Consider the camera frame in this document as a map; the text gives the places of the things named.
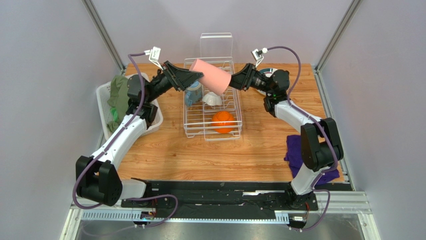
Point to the white plastic basket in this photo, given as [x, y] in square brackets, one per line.
[103, 95]

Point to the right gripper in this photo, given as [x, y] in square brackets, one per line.
[248, 76]

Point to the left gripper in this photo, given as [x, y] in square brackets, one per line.
[182, 78]

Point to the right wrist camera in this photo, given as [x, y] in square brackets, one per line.
[258, 55]

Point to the white wire dish rack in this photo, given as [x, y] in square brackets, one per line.
[215, 49]

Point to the blue butterfly mug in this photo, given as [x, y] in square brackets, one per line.
[193, 94]

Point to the green cloth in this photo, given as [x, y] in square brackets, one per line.
[118, 101]

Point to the beige plate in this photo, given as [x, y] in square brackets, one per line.
[267, 72]

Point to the purple cloth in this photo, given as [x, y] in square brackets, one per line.
[294, 159]

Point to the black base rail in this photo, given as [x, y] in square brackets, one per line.
[217, 200]

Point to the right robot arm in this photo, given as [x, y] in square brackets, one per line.
[321, 147]

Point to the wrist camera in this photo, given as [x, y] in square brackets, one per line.
[154, 55]
[258, 55]

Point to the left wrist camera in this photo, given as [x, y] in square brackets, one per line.
[154, 55]

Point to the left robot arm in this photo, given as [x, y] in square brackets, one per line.
[97, 179]

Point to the orange bowl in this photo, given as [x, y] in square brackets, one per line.
[223, 122]

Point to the white flower-shaped bowl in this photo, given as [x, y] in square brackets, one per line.
[212, 99]

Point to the pink cup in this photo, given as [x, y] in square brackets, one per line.
[214, 78]

